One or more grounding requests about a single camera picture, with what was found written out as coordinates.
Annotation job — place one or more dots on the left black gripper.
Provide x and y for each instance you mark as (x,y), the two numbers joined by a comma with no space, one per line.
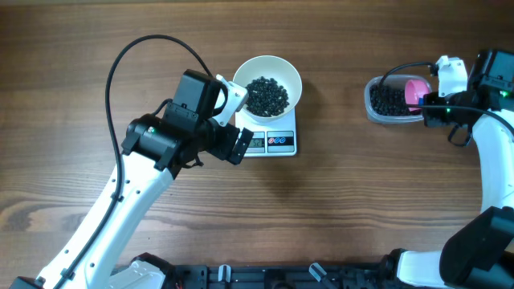
(234,145)

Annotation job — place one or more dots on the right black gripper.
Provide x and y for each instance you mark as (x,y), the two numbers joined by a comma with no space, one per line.
(430,116)

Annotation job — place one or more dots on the pink scoop with blue handle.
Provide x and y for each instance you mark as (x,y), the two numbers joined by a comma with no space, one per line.
(415,90)

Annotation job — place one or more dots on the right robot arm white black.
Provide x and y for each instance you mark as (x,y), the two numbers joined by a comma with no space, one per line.
(480,101)

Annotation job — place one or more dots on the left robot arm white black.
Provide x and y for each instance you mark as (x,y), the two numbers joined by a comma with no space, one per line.
(153,152)

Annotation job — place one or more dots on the white digital kitchen scale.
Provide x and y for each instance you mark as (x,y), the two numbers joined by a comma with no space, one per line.
(272,136)

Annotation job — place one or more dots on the black beans in bowl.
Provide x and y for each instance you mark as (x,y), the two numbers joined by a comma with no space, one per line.
(266,98)

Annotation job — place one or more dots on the white round bowl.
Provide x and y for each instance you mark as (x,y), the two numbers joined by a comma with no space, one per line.
(270,66)

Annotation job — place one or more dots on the clear plastic food container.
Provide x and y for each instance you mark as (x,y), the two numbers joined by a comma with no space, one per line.
(392,83)

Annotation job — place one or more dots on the black beans pile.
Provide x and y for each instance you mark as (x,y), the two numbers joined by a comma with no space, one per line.
(388,101)

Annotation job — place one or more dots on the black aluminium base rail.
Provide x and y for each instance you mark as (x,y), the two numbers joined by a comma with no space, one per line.
(312,276)

